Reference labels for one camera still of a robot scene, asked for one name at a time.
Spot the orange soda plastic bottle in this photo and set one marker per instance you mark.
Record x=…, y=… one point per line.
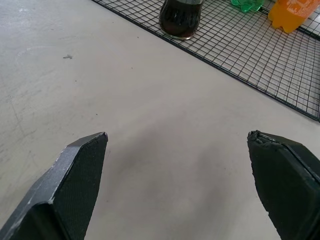
x=287, y=13

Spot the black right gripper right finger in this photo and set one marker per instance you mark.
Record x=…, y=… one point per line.
x=285, y=185

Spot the green plastic bottle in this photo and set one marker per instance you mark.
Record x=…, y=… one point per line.
x=246, y=5

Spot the dark cola glass bottle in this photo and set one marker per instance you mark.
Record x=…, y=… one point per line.
x=179, y=20

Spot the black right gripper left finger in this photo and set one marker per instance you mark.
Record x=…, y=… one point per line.
x=72, y=190

